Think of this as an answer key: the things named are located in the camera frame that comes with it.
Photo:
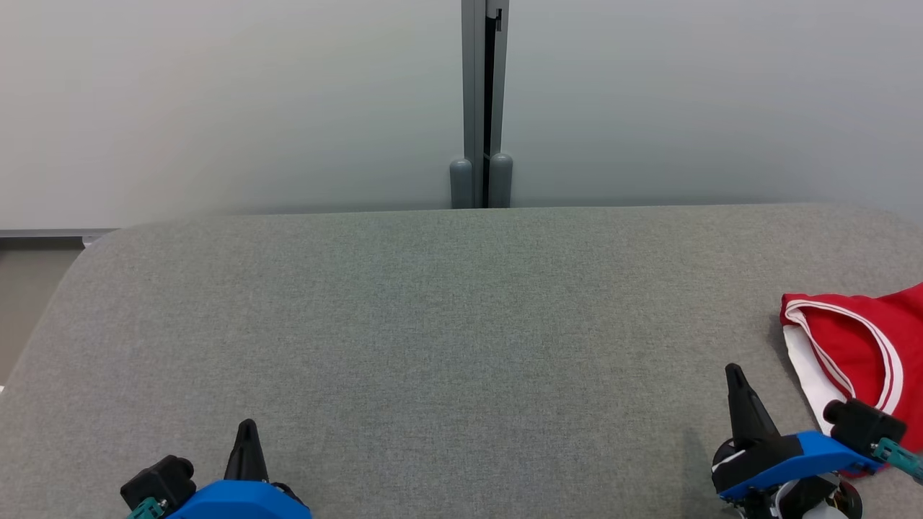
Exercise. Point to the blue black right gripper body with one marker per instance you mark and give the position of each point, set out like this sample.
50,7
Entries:
793,458

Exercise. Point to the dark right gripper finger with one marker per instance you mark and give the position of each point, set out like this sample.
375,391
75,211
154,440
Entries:
746,407

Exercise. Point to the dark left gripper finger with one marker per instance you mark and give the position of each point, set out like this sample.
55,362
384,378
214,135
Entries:
246,454

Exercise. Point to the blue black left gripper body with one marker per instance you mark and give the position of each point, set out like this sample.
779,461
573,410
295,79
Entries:
238,501

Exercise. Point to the red white t-shirt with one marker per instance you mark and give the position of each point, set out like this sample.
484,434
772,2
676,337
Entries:
858,346

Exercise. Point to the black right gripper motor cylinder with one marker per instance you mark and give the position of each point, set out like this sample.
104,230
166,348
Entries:
849,497

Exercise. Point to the grey baseboard strip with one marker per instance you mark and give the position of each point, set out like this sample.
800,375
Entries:
43,234

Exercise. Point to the grey cylindrical bumper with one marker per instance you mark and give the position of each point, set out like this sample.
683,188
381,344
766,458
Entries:
500,180
461,184

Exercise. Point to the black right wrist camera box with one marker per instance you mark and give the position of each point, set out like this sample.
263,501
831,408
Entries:
865,425

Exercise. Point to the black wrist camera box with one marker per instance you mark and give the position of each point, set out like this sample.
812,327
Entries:
865,425
155,483

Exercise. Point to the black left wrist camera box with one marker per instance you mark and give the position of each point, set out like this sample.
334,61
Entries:
155,483

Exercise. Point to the teal left camera connector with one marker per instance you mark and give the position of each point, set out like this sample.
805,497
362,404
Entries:
148,509

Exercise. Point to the teal camera connector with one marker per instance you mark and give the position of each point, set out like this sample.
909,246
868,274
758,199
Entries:
148,509
901,458

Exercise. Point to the teal right camera connector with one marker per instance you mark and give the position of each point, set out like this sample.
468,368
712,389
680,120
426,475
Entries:
901,458

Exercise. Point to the grey partition post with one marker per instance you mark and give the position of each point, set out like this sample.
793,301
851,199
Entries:
476,72

